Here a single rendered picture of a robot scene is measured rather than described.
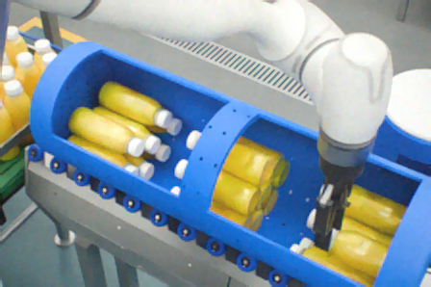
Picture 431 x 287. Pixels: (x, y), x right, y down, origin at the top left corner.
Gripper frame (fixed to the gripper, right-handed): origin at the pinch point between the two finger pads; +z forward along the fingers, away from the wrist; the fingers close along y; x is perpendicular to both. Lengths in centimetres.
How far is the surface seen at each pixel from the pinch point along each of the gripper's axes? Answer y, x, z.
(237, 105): 10.9, 26.7, -10.1
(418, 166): 70, -3, 45
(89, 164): -9, 51, 3
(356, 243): -0.7, -5.8, 0.0
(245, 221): -2.6, 16.4, 6.0
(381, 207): 9.6, -6.6, -0.1
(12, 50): 17, 102, 8
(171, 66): 142, 142, 111
